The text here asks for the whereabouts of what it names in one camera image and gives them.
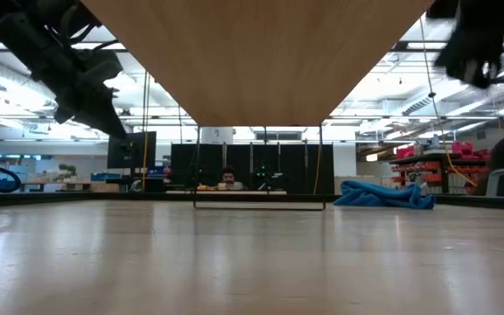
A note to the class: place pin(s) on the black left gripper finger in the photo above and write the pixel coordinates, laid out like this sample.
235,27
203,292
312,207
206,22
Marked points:
66,114
103,122

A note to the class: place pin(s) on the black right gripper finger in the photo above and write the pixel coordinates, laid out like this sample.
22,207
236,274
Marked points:
453,63
492,76

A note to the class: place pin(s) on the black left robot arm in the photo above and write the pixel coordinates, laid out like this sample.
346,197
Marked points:
16,35

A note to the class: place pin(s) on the wooden shelf with black legs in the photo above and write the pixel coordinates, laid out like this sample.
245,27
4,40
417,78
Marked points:
256,61

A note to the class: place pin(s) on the black computer monitor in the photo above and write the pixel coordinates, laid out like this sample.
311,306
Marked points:
138,151

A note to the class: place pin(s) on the blue storage box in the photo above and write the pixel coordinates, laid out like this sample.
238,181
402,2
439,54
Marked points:
105,177

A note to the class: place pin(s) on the potted green plant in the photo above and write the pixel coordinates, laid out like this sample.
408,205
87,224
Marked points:
67,172

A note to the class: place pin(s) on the rack with red bins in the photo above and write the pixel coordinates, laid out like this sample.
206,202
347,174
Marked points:
431,166

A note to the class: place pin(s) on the blue cloth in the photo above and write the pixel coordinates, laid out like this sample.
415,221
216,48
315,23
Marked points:
374,194

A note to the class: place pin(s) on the black robot with green light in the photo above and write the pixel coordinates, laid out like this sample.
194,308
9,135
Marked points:
263,175

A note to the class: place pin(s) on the light wooden table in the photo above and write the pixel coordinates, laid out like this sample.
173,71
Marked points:
256,192

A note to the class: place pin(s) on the black metal table frame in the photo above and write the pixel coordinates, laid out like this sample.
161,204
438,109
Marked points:
59,197

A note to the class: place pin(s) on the black partition wall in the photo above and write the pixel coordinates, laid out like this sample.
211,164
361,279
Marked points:
252,157

